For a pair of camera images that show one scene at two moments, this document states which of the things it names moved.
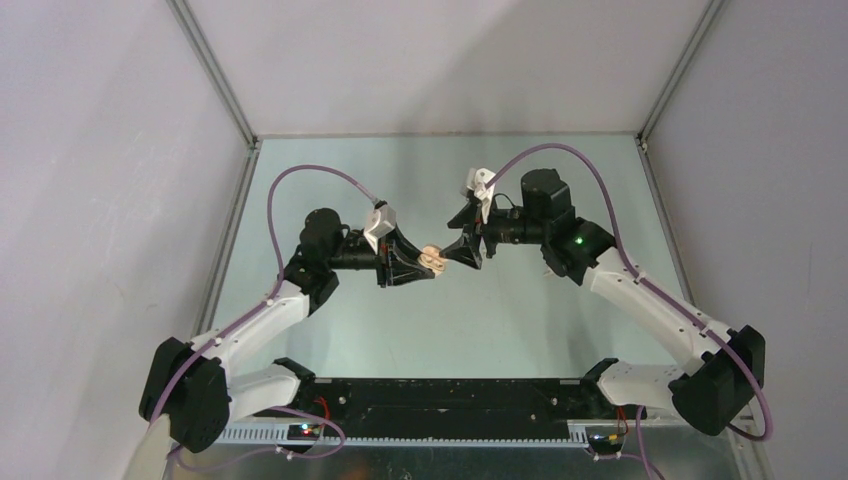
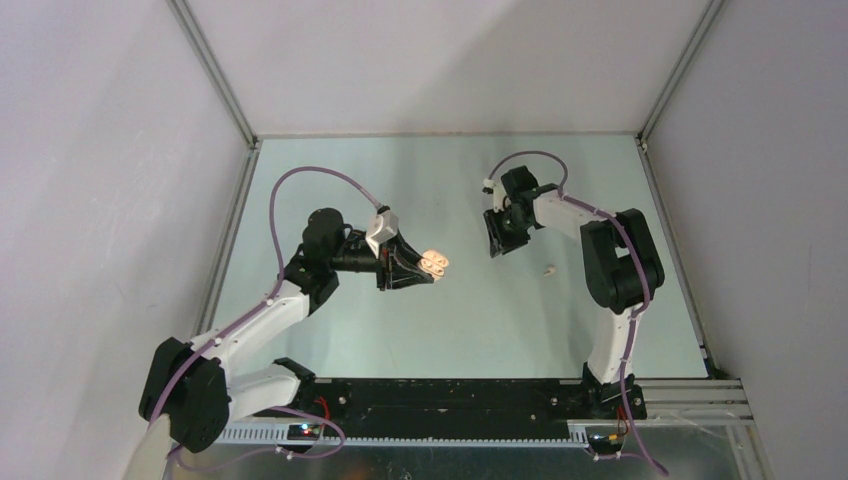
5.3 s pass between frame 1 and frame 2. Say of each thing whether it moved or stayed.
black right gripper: moved
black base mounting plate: stayed
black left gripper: stayed
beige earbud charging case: stayed
